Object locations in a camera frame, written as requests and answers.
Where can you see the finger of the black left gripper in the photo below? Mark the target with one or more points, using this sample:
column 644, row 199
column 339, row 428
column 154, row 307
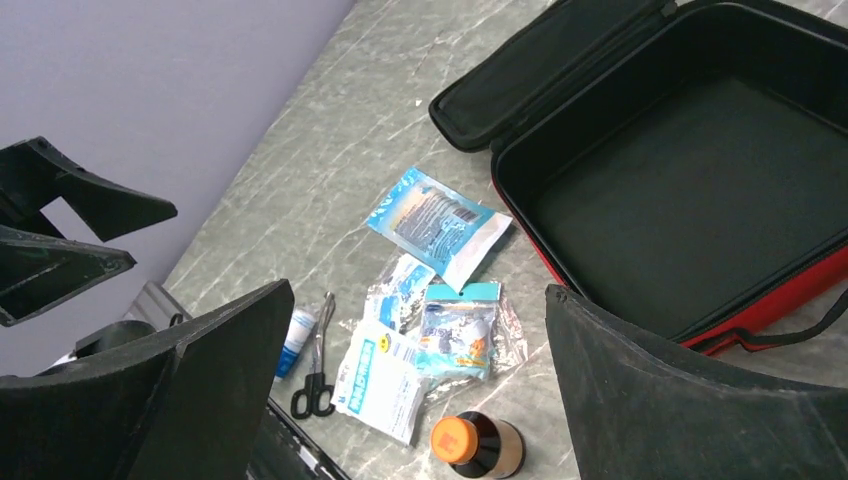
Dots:
column 34, row 173
column 40, row 272

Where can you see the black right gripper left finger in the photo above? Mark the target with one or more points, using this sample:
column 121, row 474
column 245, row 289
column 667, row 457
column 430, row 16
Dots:
column 181, row 403

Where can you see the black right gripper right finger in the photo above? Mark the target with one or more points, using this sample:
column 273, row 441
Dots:
column 639, row 406

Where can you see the brown bottle orange cap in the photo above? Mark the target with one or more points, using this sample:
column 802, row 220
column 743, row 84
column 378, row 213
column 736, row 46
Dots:
column 475, row 445

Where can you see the white gauze dressing packet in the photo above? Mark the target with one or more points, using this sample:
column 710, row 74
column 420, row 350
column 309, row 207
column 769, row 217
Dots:
column 378, row 382

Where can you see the teal header small items bag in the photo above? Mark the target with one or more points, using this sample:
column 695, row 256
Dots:
column 456, row 332

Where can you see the blue cotton swab packet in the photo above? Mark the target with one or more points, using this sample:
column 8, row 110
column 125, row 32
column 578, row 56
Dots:
column 439, row 227

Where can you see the red medicine kit case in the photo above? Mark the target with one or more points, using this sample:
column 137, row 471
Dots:
column 684, row 167

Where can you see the white bandage roll blue label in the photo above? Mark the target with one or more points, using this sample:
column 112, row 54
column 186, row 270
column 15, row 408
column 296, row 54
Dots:
column 300, row 328

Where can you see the alcohol wipes clear bag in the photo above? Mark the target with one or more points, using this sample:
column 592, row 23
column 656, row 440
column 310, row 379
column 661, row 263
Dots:
column 398, row 292

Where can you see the black handled scissors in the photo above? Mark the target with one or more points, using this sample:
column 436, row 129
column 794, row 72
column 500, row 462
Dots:
column 315, row 397

